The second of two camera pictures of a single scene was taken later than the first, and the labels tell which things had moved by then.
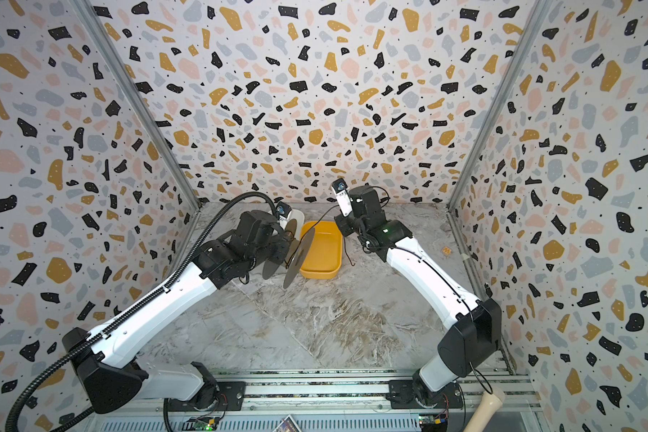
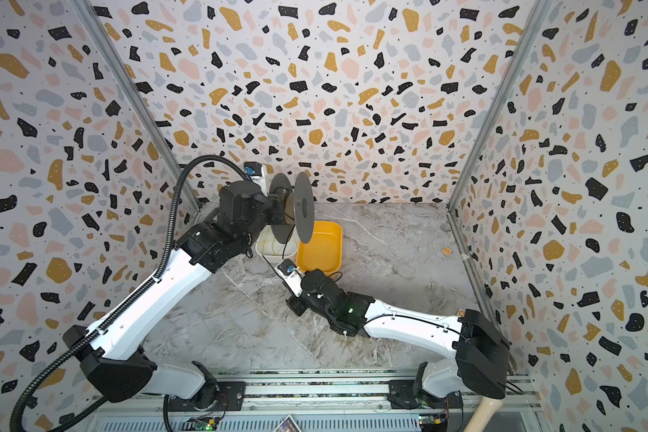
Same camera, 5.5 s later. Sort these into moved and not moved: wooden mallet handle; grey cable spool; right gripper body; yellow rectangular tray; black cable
Moved: right gripper body; grey cable spool; black cable
Not moved: yellow rectangular tray; wooden mallet handle
